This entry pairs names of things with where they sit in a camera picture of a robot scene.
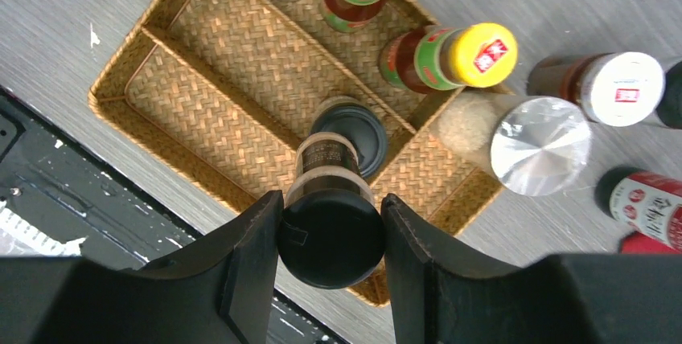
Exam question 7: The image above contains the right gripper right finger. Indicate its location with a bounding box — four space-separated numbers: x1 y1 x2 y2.
381 194 681 343

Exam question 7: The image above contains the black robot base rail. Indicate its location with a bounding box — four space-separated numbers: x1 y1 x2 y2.
0 85 353 344

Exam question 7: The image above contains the woven divided tray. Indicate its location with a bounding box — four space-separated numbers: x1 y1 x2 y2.
87 0 512 309

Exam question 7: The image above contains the clear vinegar bottle red label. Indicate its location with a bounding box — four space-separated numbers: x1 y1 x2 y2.
594 166 681 253

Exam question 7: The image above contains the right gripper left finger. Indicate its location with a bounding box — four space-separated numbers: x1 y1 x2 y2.
1 190 283 343

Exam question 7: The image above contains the white lid sauce jar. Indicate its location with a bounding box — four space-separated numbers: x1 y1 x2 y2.
526 51 665 127

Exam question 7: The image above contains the black lid spice grinder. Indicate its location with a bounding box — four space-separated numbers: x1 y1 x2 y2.
310 96 388 178

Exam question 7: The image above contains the small black cap bottle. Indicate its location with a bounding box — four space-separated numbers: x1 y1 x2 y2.
277 132 385 289

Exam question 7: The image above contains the silver lid tall glass jar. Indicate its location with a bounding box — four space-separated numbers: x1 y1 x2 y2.
429 90 593 196

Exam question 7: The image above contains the red cloth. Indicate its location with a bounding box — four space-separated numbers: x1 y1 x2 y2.
618 232 680 255

